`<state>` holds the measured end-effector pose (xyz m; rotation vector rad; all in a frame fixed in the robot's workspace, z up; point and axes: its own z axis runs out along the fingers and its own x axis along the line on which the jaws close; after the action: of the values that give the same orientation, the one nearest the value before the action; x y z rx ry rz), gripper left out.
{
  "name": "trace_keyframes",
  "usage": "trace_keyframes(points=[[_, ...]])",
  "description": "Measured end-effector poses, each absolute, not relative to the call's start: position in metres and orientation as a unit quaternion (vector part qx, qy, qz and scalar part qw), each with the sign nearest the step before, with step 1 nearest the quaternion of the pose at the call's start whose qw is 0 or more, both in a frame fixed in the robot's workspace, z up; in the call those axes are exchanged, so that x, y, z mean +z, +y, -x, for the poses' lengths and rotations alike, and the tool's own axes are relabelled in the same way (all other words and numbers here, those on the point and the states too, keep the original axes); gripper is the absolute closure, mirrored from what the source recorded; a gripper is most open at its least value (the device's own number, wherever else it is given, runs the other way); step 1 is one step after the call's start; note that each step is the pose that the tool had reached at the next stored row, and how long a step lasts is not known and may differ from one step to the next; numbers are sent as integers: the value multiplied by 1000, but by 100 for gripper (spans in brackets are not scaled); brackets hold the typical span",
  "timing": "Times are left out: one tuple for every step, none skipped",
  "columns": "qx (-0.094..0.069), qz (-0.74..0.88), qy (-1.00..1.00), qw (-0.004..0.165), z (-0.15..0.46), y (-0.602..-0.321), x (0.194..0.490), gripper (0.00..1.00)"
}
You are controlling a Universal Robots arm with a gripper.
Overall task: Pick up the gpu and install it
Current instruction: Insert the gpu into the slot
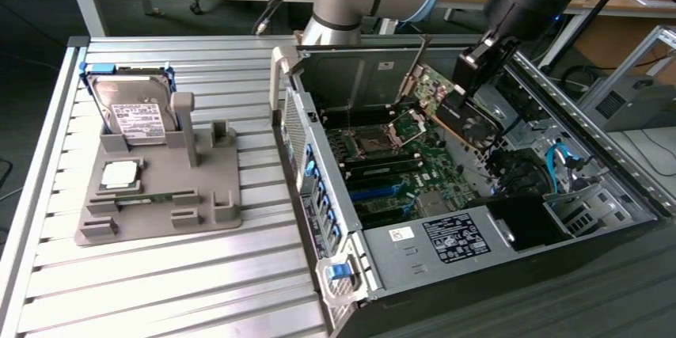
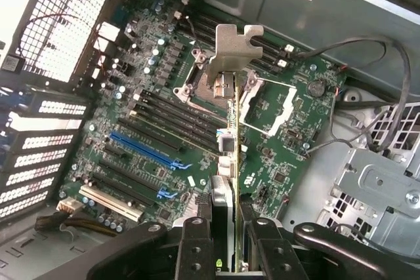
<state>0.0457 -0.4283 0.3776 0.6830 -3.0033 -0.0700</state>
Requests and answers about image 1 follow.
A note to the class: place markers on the green motherboard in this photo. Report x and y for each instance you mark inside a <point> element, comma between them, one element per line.
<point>446,179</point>

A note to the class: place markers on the green graphics card black fan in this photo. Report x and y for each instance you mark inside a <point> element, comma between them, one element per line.
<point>430,88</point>

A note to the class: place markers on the black open PC case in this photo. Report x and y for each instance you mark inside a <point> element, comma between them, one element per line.
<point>475,306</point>

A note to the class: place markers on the CPU socket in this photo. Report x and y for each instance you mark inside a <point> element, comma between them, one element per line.
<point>376,143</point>

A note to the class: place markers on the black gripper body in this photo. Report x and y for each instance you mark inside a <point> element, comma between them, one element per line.
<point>528,9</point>

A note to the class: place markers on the aluminium profile frame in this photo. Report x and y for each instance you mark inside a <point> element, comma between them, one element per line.
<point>640,57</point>

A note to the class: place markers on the silver CPU chip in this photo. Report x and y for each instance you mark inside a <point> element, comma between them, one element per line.
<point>119,175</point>

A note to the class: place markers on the metal socket cover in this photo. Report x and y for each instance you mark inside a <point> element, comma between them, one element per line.
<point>410,129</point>

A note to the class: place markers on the hard disk drive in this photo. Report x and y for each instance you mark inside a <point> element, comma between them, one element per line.
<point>100,69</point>

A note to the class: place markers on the blue case latch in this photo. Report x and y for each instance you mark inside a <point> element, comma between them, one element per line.
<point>338,272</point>

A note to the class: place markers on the grey computer tower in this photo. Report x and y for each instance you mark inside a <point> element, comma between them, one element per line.
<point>639,108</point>

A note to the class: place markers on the grey power supply unit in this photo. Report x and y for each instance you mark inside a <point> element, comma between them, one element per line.
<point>402,263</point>

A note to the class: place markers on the silver hard disk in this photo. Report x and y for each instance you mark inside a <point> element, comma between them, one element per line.
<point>132,96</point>

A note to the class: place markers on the grey parts rack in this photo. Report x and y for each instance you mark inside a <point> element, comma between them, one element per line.
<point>159,179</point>

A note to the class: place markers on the metal disk bay bracket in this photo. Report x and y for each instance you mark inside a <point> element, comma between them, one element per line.
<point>580,211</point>

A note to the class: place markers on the grey chipset heatsink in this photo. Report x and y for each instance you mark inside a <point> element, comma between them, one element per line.
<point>434,202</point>

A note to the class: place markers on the black stand pole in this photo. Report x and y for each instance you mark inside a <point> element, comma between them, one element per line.
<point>590,17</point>

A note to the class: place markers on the green RAM stick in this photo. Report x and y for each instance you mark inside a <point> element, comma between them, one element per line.
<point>146,198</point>

